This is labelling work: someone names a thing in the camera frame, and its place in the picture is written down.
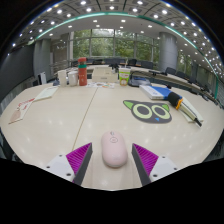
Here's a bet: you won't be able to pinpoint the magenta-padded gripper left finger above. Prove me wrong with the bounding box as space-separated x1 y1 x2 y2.
45 142 94 187

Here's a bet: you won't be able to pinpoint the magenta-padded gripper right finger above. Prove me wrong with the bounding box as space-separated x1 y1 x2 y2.
131 143 180 187

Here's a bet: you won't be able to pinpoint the pink computer mouse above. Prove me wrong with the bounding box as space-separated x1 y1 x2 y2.
100 130 129 169

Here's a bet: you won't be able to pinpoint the grey cat-face mouse pad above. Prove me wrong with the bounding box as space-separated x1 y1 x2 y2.
122 99 173 125

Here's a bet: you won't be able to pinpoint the black foam-head microphone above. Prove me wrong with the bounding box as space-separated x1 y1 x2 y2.
166 91 203 128

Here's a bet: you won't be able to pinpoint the pale printed paper sheet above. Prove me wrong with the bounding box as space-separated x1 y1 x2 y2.
179 96 205 124

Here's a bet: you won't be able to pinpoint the blue and white book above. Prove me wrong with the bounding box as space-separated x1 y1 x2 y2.
138 84 183 101

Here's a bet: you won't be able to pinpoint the red and white leaflet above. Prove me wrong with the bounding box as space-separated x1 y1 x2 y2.
8 97 36 125

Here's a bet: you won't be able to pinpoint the colourful sticker sheet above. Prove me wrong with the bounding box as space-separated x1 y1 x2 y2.
87 81 116 90

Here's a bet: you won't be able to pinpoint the red bottle green band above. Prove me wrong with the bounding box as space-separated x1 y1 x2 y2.
77 57 88 87

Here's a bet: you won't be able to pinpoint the beige cardboard box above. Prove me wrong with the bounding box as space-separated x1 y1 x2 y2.
91 66 119 84

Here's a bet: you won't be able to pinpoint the row of dark chairs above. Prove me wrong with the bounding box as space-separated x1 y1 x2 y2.
69 58 221 101

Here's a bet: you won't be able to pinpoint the round ceiling lights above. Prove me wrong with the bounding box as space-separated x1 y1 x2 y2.
11 0 224 78

